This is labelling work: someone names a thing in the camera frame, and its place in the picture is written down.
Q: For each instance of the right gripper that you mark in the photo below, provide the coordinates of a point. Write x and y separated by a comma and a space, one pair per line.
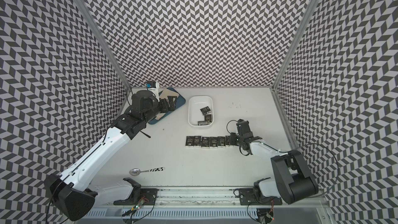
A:
232, 135

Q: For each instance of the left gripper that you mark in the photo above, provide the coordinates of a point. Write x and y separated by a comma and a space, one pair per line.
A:
171, 103

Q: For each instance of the black tissue pack six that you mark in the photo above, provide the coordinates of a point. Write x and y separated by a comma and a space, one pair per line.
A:
228, 141

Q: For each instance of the black tissue pack five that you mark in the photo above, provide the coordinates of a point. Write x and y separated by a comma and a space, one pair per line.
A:
221, 141

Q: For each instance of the black tissue pack four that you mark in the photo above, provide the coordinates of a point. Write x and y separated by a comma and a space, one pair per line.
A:
213, 142

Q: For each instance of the white storage box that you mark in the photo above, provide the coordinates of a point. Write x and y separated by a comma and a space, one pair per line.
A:
194, 113

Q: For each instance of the black tissue pack three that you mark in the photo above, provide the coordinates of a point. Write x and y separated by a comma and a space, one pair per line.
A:
205, 142

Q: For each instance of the black tissue pack two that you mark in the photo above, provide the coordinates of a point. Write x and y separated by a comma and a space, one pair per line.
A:
197, 141

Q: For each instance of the black tissue pack seven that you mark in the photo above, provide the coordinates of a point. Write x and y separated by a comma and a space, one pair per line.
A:
205, 110

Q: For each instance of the black tissue pack one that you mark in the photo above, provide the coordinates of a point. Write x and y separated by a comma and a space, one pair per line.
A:
189, 141

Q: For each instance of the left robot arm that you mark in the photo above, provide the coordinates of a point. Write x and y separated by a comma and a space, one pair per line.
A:
71, 191

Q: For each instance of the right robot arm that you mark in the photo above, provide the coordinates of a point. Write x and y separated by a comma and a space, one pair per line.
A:
292, 178

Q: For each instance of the beige folded cloth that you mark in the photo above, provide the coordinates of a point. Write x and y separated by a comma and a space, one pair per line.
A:
168, 92

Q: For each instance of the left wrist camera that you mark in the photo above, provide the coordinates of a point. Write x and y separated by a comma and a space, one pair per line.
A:
153, 87

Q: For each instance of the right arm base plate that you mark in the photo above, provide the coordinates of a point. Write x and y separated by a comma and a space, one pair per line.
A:
249, 196

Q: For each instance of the spoon with patterned handle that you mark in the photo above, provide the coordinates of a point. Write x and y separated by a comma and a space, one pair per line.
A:
136, 171

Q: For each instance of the aluminium front rail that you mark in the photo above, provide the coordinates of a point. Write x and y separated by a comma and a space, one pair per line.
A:
223, 197

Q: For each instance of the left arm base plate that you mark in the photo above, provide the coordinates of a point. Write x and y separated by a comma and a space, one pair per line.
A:
149, 194

